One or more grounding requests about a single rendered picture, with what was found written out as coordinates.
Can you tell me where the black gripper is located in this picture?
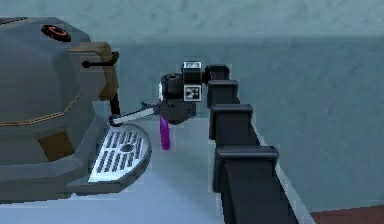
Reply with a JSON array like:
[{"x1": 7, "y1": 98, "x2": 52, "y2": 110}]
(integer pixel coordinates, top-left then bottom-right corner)
[{"x1": 108, "y1": 72, "x2": 197, "y2": 128}]

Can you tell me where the grey coffee machine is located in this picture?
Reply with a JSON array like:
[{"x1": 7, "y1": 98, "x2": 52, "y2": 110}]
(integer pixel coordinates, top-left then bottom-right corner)
[{"x1": 0, "y1": 16, "x2": 153, "y2": 205}]

